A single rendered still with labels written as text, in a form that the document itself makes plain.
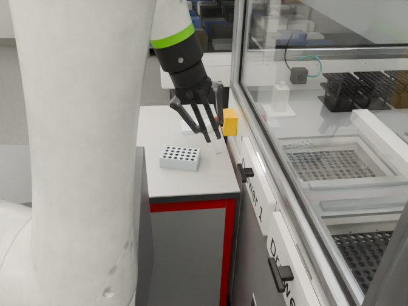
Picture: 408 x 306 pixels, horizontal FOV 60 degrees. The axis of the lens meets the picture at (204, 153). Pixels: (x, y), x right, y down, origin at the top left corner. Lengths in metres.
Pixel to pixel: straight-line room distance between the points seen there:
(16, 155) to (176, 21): 0.39
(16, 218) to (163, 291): 1.01
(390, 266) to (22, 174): 0.62
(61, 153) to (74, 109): 0.04
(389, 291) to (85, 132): 0.36
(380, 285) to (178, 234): 0.82
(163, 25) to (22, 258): 0.45
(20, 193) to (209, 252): 0.73
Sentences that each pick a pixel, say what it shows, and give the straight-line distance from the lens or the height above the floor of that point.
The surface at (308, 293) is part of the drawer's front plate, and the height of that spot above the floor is 0.93.
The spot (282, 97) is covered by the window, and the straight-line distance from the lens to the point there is 0.79.
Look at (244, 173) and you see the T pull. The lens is 0.91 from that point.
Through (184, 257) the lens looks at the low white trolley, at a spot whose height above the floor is 0.47.
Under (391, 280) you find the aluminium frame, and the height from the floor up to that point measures 1.12.
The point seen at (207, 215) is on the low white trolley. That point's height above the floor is 0.66.
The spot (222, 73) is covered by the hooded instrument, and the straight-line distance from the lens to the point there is 1.64.
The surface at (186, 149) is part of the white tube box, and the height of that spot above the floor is 0.80.
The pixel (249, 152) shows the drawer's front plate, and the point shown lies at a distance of 0.96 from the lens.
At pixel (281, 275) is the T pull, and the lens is 0.69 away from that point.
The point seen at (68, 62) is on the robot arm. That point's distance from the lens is 0.27.
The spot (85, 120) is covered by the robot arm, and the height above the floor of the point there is 1.32.
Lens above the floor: 1.45
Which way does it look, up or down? 33 degrees down
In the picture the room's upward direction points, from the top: 1 degrees clockwise
